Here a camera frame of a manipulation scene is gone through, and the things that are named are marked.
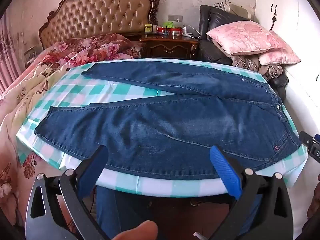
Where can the green white checkered tablecloth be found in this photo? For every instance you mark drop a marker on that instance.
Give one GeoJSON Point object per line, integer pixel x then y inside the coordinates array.
{"type": "Point", "coordinates": [100, 90]}

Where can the white wall socket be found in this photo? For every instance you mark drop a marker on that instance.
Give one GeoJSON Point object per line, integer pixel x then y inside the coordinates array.
{"type": "Point", "coordinates": [175, 18]}

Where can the tufted carved wooden headboard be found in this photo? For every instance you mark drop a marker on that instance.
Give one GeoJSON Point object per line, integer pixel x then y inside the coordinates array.
{"type": "Point", "coordinates": [100, 12]}

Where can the red round tin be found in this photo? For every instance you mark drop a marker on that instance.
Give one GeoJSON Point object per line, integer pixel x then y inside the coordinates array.
{"type": "Point", "coordinates": [175, 31]}

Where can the green crumpled bag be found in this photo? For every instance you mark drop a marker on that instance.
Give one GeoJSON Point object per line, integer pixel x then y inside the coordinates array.
{"type": "Point", "coordinates": [168, 24]}

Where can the black leather armchair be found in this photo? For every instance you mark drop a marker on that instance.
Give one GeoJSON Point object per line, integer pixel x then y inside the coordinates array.
{"type": "Point", "coordinates": [207, 17]}

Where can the beige cushion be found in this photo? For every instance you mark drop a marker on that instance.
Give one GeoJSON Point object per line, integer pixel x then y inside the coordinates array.
{"type": "Point", "coordinates": [240, 11]}

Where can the pink curtain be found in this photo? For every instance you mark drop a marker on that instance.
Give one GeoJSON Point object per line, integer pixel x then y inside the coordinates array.
{"type": "Point", "coordinates": [7, 55]}

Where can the brown plaid blanket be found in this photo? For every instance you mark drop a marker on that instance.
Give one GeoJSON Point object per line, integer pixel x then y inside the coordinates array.
{"type": "Point", "coordinates": [246, 62]}

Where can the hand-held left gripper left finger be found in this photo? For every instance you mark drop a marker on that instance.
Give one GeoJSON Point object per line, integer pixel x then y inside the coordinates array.
{"type": "Point", "coordinates": [92, 171]}

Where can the small pink floral pillow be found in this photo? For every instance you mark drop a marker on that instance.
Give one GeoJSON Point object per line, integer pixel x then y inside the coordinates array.
{"type": "Point", "coordinates": [280, 57]}

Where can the black wall hooks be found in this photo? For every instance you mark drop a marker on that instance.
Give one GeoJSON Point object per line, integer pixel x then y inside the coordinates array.
{"type": "Point", "coordinates": [273, 17]}

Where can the floral quilt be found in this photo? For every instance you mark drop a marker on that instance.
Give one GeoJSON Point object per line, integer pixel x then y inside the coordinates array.
{"type": "Point", "coordinates": [30, 90]}

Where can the white power strip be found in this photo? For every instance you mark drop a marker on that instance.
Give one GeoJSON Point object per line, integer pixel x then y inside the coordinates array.
{"type": "Point", "coordinates": [187, 33]}

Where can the person's legs in blue pants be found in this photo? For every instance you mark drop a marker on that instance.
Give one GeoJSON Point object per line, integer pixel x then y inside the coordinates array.
{"type": "Point", "coordinates": [117, 215]}

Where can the blue denim pants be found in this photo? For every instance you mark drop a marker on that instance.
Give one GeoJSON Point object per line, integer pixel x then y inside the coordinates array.
{"type": "Point", "coordinates": [162, 130]}

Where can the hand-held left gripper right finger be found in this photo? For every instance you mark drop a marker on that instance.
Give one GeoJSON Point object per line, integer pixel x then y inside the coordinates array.
{"type": "Point", "coordinates": [226, 173]}

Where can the dark wooden nightstand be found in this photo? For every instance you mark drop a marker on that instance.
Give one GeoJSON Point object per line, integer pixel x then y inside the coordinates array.
{"type": "Point", "coordinates": [170, 47]}

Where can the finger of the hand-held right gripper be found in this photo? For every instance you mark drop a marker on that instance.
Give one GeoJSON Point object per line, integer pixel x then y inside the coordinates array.
{"type": "Point", "coordinates": [317, 137]}

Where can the large pink floral pillow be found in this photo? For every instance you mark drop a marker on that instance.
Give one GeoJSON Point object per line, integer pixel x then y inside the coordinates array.
{"type": "Point", "coordinates": [245, 37]}

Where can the yellow jar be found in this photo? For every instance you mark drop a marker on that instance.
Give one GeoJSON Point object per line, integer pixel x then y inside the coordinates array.
{"type": "Point", "coordinates": [148, 28]}

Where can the person's left hand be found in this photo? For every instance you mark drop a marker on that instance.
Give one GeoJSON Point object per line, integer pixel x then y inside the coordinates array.
{"type": "Point", "coordinates": [136, 232]}

